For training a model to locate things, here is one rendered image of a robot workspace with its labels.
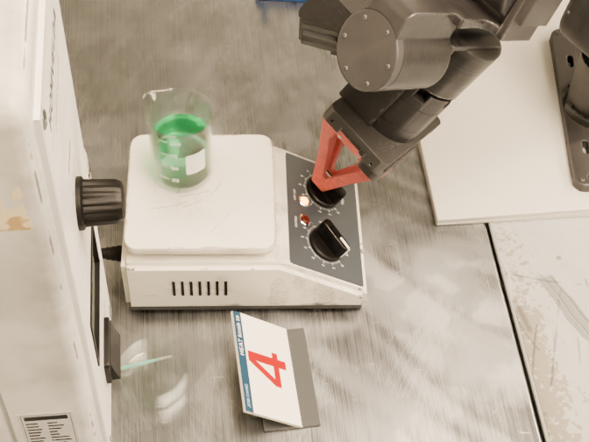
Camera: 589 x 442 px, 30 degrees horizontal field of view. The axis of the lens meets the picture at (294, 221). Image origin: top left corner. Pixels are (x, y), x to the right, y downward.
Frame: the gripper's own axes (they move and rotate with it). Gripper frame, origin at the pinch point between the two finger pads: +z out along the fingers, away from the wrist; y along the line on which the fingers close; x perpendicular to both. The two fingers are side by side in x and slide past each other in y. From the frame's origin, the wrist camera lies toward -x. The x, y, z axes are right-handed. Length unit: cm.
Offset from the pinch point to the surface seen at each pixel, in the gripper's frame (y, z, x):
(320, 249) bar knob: 5.5, 1.0, 4.3
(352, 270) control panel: 3.8, 1.4, 7.4
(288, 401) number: 14.4, 6.4, 11.7
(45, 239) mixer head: 55, -36, 1
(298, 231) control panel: 5.7, 1.4, 2.0
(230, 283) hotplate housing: 11.5, 5.5, 1.6
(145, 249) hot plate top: 16.1, 5.3, -4.6
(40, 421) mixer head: 53, -27, 4
